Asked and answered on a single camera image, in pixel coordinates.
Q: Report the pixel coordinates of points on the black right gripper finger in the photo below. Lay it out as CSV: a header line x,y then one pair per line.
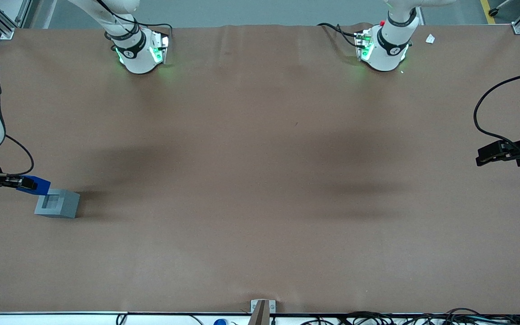
x,y
23,186
18,179

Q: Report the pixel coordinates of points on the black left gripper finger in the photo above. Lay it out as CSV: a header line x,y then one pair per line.
x,y
494,148
492,160

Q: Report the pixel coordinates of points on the blue plastic part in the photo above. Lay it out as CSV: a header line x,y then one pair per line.
x,y
43,185

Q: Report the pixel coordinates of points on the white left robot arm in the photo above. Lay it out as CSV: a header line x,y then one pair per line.
x,y
386,54

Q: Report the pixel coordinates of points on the gray square base block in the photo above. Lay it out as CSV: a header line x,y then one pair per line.
x,y
68,205

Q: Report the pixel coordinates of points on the small white paper tag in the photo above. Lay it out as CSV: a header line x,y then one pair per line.
x,y
430,39

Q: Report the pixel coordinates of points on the black caster wheel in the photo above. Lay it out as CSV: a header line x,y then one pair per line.
x,y
493,12

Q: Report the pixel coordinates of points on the brown table cover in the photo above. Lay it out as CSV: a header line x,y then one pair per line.
x,y
260,180

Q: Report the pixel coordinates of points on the white table edge rail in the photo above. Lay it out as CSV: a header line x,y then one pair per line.
x,y
61,319

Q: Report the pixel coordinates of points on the metal bracket with post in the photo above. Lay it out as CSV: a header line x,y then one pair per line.
x,y
260,313

